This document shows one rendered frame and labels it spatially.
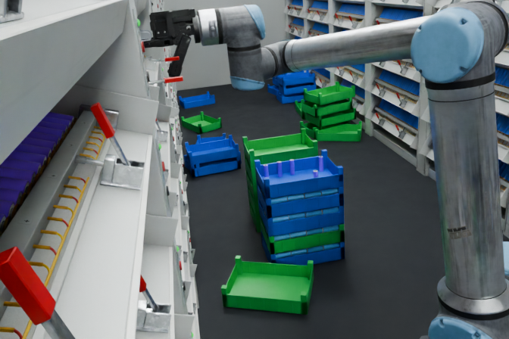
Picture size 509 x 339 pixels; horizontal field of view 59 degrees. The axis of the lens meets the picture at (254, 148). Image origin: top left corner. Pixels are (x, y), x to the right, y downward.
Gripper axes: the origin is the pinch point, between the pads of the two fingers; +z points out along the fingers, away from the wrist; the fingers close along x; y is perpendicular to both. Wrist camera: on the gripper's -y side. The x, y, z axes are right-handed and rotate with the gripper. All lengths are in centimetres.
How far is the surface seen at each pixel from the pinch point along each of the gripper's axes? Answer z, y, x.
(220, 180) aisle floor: -27, -95, -119
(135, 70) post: -8, 3, 57
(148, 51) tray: -5.9, -3.7, -12.6
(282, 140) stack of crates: -56, -60, -75
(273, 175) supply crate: -44, -63, -44
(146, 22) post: -6.7, 4.3, -12.9
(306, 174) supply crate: -57, -63, -41
